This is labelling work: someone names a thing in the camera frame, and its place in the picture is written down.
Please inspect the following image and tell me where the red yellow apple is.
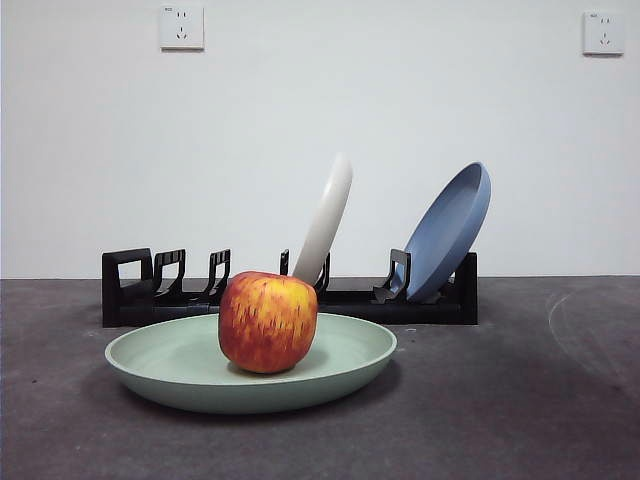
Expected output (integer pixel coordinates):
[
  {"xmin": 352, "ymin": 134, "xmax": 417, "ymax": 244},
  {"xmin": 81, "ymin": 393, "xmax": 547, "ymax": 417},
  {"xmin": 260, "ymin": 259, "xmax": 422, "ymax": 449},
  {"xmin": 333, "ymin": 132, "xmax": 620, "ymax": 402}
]
[{"xmin": 218, "ymin": 270, "xmax": 319, "ymax": 375}]

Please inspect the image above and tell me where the white wall socket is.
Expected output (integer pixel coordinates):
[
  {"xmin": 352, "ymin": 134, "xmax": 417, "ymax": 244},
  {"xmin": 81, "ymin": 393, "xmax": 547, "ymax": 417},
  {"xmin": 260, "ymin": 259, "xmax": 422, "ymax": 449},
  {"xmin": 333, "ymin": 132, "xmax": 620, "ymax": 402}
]
[
  {"xmin": 160, "ymin": 3, "xmax": 205, "ymax": 51},
  {"xmin": 582, "ymin": 11, "xmax": 626, "ymax": 56}
]

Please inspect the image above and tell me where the green plate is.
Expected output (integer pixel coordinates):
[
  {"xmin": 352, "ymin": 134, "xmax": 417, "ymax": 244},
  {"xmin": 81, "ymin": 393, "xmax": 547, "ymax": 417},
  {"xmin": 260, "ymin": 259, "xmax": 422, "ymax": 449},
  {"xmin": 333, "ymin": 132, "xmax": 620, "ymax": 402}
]
[{"xmin": 104, "ymin": 312, "xmax": 398, "ymax": 415}]

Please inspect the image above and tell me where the black plate rack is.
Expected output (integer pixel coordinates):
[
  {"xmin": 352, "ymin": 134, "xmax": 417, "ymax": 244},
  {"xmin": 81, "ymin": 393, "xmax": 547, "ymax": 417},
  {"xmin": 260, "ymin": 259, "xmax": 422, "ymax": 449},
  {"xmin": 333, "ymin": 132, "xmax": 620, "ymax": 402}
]
[{"xmin": 101, "ymin": 247, "xmax": 479, "ymax": 327}]

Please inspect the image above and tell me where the white plate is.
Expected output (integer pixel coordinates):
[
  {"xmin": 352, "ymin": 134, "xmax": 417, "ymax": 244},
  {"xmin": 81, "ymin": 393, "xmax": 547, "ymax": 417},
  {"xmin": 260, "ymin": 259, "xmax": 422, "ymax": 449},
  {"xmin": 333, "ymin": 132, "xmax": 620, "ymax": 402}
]
[{"xmin": 291, "ymin": 152, "xmax": 354, "ymax": 290}]

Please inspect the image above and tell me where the blue plate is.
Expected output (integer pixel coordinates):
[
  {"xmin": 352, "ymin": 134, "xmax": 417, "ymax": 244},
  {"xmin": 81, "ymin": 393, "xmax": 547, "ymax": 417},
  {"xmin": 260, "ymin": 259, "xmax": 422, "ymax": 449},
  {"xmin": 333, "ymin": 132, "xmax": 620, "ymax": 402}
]
[{"xmin": 402, "ymin": 160, "xmax": 493, "ymax": 304}]

